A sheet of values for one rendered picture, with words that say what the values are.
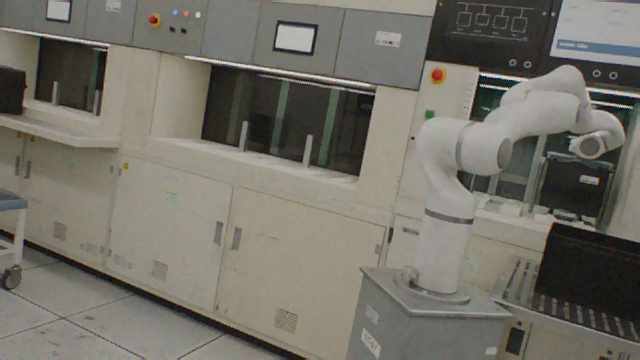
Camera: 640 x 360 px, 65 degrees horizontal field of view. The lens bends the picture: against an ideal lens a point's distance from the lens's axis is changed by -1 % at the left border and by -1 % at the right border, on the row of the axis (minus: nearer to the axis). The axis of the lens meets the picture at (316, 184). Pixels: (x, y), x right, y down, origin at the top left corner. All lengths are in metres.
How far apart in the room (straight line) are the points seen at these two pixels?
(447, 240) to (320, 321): 1.13
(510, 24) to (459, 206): 0.94
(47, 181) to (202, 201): 1.11
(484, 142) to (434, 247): 0.27
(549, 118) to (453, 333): 0.63
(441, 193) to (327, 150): 1.46
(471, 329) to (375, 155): 0.99
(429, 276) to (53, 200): 2.44
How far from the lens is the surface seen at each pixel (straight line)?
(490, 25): 2.01
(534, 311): 1.39
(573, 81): 1.68
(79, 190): 3.08
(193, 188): 2.52
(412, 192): 2.03
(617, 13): 2.00
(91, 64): 3.73
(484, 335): 1.30
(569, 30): 1.99
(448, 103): 2.00
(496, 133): 1.20
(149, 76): 2.72
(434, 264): 1.25
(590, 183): 2.16
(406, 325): 1.18
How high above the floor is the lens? 1.15
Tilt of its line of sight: 8 degrees down
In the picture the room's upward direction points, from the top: 11 degrees clockwise
